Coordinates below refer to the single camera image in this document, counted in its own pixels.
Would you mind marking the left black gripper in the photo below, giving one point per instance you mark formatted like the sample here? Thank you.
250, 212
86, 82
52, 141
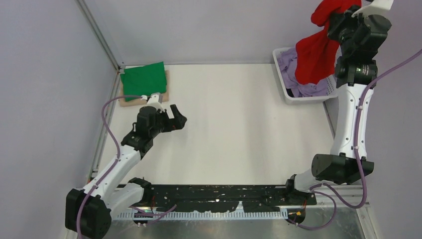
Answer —
178, 121

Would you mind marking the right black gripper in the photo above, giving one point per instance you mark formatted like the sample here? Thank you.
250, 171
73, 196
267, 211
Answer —
336, 21

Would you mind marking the red t shirt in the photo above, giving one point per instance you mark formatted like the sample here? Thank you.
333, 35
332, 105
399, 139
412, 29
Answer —
317, 53

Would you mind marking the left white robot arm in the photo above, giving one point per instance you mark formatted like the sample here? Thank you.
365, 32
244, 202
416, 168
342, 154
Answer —
90, 211

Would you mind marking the folded green t shirt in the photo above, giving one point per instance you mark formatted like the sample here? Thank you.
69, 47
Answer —
144, 80

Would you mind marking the white plastic basket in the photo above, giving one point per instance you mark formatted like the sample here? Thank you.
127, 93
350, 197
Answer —
297, 101

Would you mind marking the lilac t shirt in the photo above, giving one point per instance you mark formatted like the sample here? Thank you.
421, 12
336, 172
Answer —
287, 61

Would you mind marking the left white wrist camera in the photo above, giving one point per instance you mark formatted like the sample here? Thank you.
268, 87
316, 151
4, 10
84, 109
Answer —
154, 100

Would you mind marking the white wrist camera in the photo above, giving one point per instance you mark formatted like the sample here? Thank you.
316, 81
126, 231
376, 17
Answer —
154, 100
377, 7

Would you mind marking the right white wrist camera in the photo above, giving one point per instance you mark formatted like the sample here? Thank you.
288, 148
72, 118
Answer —
377, 7

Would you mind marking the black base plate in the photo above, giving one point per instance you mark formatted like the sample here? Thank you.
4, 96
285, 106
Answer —
222, 198

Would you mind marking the white slotted cable duct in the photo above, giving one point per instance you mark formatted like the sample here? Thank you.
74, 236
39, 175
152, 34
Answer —
184, 216

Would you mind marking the left aluminium frame post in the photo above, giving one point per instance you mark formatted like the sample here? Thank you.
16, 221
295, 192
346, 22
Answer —
92, 12

